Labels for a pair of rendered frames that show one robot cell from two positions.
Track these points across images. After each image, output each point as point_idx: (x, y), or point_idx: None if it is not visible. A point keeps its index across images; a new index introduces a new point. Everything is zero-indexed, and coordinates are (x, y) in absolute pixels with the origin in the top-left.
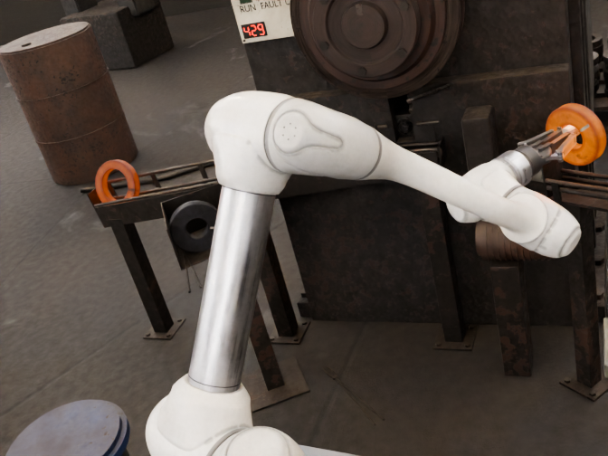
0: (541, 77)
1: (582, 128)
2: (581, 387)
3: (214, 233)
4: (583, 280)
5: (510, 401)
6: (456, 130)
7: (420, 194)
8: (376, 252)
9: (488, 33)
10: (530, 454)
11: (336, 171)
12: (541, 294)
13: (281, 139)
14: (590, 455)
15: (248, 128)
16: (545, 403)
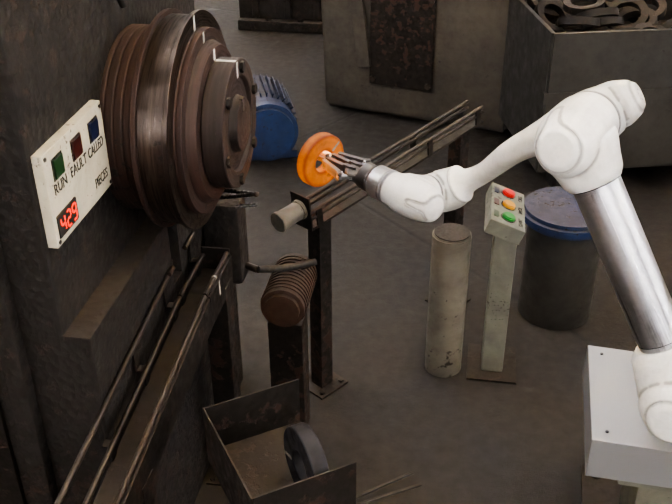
0: None
1: (334, 147)
2: (331, 386)
3: (630, 219)
4: (331, 284)
5: (342, 431)
6: (196, 237)
7: (228, 314)
8: (172, 449)
9: None
10: (409, 422)
11: None
12: None
13: (642, 101)
14: (409, 390)
15: (613, 117)
16: (347, 410)
